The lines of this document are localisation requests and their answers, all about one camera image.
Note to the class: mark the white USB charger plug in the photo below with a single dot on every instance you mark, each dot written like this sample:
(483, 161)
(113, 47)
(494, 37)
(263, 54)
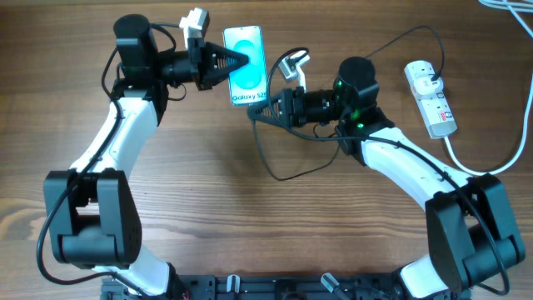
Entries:
(424, 87)

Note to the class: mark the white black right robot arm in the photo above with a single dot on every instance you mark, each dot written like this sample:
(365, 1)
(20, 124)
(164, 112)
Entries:
(471, 227)

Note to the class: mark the white power strip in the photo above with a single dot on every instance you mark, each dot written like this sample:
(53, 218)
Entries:
(436, 112)

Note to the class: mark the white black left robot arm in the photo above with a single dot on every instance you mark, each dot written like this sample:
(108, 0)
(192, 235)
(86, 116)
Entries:
(92, 221)

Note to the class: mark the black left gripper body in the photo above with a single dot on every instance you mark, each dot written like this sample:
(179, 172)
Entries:
(195, 57)

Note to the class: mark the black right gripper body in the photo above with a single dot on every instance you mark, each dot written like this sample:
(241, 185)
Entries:
(300, 107)

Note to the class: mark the blue Galaxy smartphone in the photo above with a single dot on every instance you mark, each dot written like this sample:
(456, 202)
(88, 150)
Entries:
(248, 84)

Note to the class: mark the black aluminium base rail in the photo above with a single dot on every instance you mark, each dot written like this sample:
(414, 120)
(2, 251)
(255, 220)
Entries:
(359, 287)

